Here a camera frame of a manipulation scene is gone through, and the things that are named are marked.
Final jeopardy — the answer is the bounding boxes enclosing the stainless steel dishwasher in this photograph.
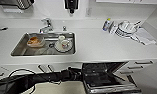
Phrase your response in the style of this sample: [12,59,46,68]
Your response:
[80,62,142,94]

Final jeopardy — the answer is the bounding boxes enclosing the white plate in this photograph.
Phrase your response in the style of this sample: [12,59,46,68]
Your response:
[54,38,75,54]

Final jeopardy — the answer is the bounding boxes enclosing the white cup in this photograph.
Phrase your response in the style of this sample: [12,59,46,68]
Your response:
[56,34,71,51]

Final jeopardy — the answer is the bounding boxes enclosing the white under-sink cabinet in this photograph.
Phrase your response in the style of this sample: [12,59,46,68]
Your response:
[0,62,84,81]

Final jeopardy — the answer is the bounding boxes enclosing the chrome faucet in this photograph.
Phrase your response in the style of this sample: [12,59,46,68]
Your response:
[38,17,55,34]

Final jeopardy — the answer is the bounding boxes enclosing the blue label bottle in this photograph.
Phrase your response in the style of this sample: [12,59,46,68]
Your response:
[103,17,113,33]

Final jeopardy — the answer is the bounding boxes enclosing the small clear bottle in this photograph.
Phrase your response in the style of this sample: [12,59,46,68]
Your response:
[109,21,117,35]

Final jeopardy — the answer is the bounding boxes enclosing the stainless steel sink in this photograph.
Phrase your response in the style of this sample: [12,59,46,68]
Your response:
[10,31,77,57]

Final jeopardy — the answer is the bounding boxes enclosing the white drawer unit narrow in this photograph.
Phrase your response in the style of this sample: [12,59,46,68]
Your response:
[113,59,156,78]

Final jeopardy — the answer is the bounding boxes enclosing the stack of white cups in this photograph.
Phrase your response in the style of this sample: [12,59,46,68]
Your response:
[115,20,142,40]

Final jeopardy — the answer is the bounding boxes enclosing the black soap dispenser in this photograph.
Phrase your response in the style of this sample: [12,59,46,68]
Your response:
[63,0,80,15]

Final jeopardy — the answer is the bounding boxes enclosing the dishes on counter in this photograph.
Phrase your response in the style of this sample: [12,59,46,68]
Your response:
[130,27,157,47]

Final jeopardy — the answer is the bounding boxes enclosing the white wall outlet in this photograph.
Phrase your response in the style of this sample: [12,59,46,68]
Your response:
[86,6,93,17]

